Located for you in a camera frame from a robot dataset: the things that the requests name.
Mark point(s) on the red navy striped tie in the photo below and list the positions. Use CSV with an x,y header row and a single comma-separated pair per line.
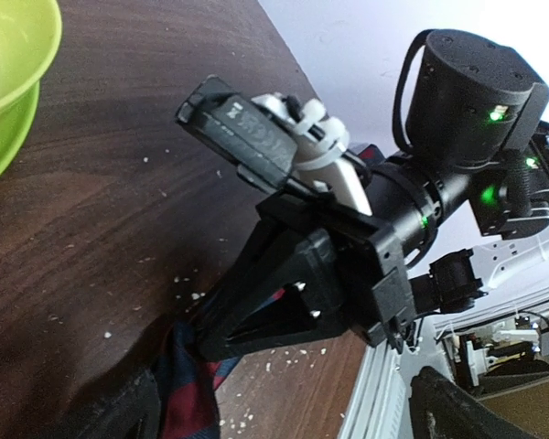
x,y
187,384

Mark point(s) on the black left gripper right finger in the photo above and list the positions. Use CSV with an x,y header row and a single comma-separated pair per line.
x,y
440,409

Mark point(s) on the lime green bowl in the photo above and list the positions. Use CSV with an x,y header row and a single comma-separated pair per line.
x,y
30,35

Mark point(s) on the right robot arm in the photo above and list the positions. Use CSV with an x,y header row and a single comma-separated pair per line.
x,y
473,134

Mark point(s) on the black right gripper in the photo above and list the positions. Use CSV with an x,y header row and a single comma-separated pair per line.
x,y
308,272

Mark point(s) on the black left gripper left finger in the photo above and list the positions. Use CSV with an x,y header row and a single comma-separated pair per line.
x,y
133,411

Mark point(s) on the lime green plate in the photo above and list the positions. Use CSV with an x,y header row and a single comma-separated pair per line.
x,y
15,124

